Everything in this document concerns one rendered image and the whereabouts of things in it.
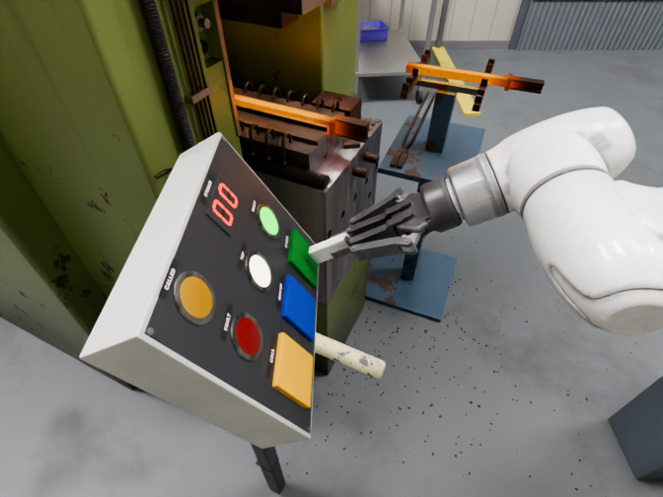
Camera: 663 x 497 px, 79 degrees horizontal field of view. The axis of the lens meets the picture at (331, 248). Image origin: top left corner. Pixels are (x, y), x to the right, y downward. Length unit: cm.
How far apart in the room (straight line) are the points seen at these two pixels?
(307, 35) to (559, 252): 97
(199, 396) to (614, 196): 47
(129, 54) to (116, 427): 136
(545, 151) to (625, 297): 20
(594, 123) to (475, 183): 14
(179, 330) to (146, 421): 133
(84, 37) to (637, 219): 69
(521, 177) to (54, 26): 65
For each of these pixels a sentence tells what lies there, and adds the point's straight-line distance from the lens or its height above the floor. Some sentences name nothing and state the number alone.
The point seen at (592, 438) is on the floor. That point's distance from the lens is 183.
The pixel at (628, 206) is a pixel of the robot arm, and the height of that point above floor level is 125.
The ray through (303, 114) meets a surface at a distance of 106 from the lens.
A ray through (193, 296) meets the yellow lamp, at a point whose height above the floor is 117.
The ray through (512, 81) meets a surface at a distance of 139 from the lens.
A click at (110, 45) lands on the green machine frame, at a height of 129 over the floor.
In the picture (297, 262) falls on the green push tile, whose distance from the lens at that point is 63.
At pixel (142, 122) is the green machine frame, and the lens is 75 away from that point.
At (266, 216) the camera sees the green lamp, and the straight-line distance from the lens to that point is 61.
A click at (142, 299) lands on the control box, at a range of 41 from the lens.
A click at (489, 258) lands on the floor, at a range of 219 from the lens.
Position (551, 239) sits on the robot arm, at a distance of 47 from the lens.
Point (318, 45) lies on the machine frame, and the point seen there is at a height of 109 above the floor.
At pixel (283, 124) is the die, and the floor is 99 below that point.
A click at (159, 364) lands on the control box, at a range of 42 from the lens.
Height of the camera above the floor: 149
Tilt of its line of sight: 46 degrees down
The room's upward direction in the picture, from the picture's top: straight up
